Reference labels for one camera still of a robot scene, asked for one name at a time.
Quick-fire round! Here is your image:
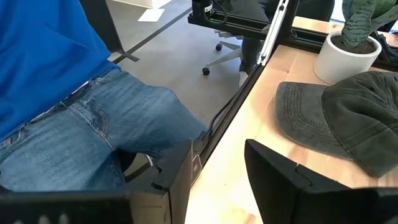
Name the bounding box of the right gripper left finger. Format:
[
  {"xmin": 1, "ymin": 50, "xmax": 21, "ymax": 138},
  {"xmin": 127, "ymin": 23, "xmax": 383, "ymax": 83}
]
[{"xmin": 0, "ymin": 139, "xmax": 194, "ymax": 224}]

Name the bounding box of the white office chair base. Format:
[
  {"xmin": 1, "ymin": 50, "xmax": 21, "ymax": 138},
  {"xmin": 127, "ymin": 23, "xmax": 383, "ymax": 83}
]
[{"xmin": 201, "ymin": 29, "xmax": 246, "ymax": 77}]

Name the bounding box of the black aluminium table frame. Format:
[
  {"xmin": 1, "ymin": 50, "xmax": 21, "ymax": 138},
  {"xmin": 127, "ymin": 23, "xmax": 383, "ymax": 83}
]
[{"xmin": 188, "ymin": 0, "xmax": 398, "ymax": 187}]

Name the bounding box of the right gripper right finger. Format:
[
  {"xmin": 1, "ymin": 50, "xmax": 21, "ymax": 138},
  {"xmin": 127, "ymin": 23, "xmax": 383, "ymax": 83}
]
[{"xmin": 244, "ymin": 139, "xmax": 398, "ymax": 224}]

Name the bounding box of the black cylinder with label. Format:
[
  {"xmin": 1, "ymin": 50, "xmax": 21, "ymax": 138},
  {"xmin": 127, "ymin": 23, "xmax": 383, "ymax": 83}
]
[{"xmin": 192, "ymin": 0, "xmax": 216, "ymax": 18}]

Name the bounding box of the dark green baseball cap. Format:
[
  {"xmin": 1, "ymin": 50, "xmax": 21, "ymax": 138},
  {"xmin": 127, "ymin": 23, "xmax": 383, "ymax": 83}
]
[{"xmin": 275, "ymin": 70, "xmax": 398, "ymax": 179}]

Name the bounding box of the black desk leg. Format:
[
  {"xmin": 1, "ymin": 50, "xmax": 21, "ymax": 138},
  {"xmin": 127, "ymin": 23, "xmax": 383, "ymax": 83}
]
[{"xmin": 79, "ymin": 0, "xmax": 140, "ymax": 62}]

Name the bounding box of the person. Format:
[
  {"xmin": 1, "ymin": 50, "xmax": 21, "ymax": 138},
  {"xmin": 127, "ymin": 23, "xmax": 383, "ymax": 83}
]
[{"xmin": 0, "ymin": 0, "xmax": 208, "ymax": 192}]

